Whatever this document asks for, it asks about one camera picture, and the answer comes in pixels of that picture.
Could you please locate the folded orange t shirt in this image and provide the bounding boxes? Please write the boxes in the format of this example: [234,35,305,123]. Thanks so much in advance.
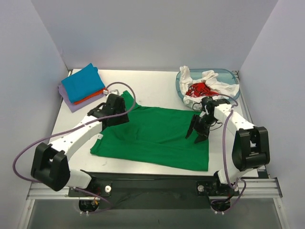
[73,88,105,105]

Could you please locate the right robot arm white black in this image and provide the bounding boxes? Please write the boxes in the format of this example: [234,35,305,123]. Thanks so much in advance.
[185,97,270,195]

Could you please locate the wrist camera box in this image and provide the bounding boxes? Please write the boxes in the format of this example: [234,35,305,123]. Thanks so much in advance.
[201,96,213,108]
[103,89,119,95]

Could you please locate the aluminium frame rail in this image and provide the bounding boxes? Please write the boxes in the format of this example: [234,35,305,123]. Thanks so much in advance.
[27,179,283,200]

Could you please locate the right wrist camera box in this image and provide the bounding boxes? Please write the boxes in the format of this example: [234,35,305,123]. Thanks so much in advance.
[201,96,213,108]

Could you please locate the clear blue plastic bin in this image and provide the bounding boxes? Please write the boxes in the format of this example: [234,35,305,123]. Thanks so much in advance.
[175,68,241,104]

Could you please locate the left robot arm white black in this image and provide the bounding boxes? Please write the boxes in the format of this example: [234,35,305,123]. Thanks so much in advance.
[30,94,129,197]

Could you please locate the folded lilac t shirt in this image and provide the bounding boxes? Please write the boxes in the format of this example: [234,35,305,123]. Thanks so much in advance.
[58,84,104,113]

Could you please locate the folded blue t shirt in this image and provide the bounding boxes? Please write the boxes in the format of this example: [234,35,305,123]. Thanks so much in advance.
[61,63,105,103]

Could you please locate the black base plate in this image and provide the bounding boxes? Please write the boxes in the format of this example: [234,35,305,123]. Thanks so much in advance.
[62,171,239,210]

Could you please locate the green t shirt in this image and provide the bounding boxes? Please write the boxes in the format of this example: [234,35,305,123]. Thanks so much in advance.
[90,104,209,171]

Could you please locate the white t shirt red print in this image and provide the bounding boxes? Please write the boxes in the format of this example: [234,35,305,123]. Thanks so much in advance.
[179,66,240,112]

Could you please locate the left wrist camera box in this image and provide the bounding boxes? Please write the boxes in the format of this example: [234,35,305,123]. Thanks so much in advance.
[103,89,119,95]

